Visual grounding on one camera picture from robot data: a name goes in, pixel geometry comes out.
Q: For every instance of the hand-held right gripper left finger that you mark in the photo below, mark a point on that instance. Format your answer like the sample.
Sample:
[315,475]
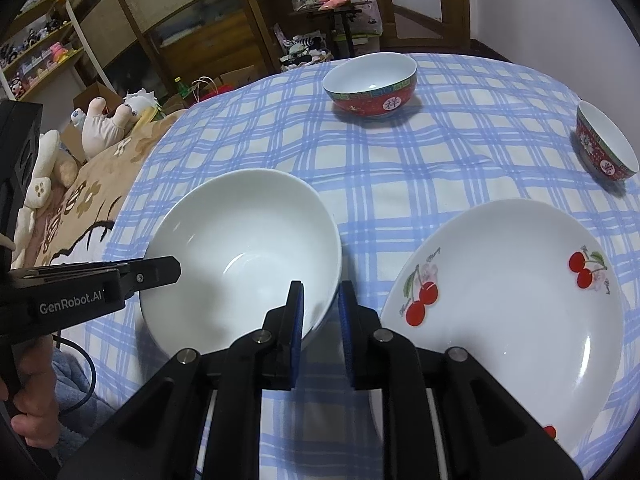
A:
[297,320]

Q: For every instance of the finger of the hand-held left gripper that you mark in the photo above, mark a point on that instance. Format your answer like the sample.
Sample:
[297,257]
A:
[155,272]
[75,266]

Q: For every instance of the closed cardboard box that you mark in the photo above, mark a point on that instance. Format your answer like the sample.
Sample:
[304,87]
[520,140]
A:
[240,76]

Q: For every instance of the wooden wardrobe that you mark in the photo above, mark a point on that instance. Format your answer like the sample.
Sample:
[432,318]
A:
[200,25]

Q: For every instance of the open cardboard box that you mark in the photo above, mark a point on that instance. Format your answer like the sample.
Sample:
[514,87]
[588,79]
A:
[100,91]

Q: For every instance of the red paper bag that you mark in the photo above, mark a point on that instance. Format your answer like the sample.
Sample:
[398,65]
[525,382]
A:
[215,91]

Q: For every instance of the pink white plush doll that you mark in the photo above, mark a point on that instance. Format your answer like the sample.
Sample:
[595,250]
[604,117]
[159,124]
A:
[105,127]

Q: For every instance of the cream plush toy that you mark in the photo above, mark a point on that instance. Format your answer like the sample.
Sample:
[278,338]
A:
[45,160]

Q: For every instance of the person's left hand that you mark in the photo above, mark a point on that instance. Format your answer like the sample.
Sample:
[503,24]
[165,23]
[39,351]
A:
[35,390]

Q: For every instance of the red patterned bowl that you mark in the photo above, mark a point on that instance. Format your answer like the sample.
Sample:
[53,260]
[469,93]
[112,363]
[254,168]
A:
[600,150]
[370,105]

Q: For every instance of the green bottle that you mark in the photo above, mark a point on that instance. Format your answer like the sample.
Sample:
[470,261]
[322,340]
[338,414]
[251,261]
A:
[181,91]

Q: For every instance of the wooden door frame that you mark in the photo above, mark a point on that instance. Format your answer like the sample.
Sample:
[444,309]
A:
[452,0]

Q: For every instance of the small black table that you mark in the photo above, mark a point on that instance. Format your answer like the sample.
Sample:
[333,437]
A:
[345,25]

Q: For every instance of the basket of small things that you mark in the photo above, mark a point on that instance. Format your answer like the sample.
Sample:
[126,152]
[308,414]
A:
[305,50]

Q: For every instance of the brown printed blanket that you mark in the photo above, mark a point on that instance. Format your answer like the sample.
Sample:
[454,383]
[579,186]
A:
[85,180]

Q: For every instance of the blue checkered cloth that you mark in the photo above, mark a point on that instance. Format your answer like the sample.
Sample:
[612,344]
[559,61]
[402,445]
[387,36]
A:
[400,170]

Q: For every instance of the white haired plush toy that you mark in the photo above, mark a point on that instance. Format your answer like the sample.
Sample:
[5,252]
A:
[142,102]

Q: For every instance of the white cherry plate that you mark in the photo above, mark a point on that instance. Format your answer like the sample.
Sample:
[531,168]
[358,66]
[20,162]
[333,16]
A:
[500,310]

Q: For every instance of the large white bowl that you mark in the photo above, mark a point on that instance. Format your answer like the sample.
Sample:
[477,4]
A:
[225,225]

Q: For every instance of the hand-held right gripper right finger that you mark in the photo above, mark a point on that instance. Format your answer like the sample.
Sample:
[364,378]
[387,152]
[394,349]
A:
[350,340]

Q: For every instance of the white toy shelf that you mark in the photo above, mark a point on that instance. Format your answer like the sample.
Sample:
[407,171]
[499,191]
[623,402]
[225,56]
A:
[45,50]

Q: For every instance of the blue fleece clothing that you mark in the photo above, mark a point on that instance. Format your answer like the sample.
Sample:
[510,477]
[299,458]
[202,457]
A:
[100,410]

